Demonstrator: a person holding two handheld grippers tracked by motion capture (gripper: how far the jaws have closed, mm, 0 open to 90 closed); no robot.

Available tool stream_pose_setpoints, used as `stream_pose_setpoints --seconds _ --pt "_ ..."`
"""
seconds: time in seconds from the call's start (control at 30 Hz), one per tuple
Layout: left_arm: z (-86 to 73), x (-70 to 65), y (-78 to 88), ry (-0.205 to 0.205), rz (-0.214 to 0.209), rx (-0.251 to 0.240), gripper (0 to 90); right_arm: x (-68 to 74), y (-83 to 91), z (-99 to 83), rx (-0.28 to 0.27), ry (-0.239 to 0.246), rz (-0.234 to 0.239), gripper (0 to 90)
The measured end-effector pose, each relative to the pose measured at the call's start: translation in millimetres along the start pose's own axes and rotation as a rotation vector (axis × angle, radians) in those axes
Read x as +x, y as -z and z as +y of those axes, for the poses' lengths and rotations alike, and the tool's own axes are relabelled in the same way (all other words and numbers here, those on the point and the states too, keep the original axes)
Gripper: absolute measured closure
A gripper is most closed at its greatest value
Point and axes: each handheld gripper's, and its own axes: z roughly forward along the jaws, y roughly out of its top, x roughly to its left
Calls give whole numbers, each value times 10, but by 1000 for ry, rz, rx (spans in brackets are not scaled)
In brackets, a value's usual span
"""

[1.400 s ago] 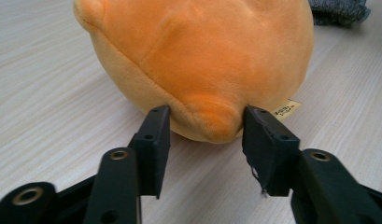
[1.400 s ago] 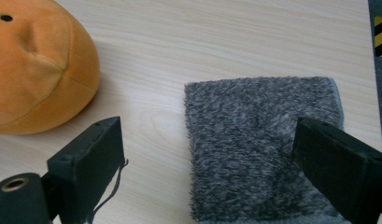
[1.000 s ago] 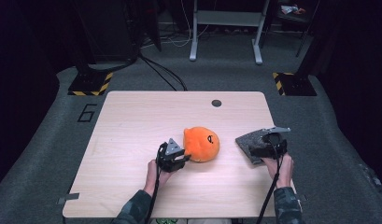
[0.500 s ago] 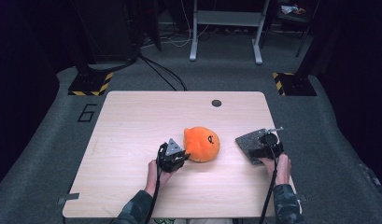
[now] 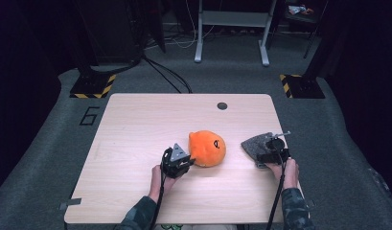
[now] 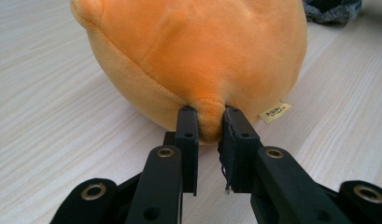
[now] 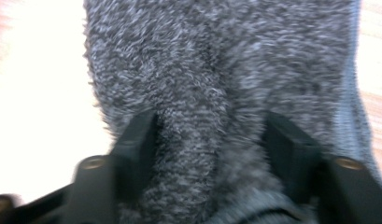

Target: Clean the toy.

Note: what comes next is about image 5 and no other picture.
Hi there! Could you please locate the person's right hand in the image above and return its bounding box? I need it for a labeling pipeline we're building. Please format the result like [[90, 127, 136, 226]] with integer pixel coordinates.
[[265, 157, 300, 190]]

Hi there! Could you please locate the dark metal rack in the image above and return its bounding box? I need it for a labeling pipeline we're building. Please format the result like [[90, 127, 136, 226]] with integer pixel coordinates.
[[278, 0, 324, 59]]

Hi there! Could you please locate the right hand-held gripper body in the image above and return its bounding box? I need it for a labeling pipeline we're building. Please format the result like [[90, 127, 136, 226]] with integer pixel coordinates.
[[265, 130, 292, 166]]

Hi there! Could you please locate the white and orange object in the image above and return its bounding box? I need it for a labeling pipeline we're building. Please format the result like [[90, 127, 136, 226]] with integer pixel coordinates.
[[288, 4, 314, 16]]

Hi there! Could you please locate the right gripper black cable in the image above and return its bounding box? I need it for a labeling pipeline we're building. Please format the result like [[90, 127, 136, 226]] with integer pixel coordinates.
[[265, 152, 288, 230]]

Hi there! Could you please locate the grey fluffy cloth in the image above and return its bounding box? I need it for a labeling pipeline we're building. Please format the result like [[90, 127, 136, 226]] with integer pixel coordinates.
[[241, 131, 283, 170]]

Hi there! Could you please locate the white desk frame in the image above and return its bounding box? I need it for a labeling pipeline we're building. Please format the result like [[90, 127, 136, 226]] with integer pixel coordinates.
[[194, 0, 279, 67]]

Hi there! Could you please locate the black cabinet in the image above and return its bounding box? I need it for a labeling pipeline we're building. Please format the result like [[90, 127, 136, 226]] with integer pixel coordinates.
[[72, 0, 144, 65]]

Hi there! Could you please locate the white cable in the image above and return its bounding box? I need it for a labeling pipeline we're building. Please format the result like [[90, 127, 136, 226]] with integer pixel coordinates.
[[171, 0, 217, 50]]

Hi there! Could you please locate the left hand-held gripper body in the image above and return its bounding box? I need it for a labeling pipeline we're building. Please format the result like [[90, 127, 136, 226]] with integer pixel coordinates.
[[160, 143, 192, 179]]

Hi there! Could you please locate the thin black floor cable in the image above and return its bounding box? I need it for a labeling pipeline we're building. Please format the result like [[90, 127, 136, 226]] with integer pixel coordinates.
[[142, 57, 194, 94], [144, 58, 182, 94]]

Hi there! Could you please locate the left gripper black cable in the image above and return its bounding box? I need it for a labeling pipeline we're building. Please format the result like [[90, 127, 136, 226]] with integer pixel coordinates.
[[149, 147, 173, 230]]

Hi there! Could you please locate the orange plush toy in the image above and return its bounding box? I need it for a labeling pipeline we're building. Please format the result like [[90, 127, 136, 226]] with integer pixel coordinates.
[[187, 129, 227, 168]]

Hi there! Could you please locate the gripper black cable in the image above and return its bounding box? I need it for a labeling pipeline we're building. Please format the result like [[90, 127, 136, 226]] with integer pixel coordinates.
[[265, 152, 288, 230], [149, 147, 173, 230]]

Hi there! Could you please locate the black striped stand base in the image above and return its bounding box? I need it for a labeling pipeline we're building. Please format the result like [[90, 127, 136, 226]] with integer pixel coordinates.
[[279, 74, 326, 100], [69, 74, 117, 100]]

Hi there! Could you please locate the person's left hand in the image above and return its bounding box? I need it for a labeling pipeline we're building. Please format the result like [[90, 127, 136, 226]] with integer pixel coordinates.
[[148, 164, 182, 204]]

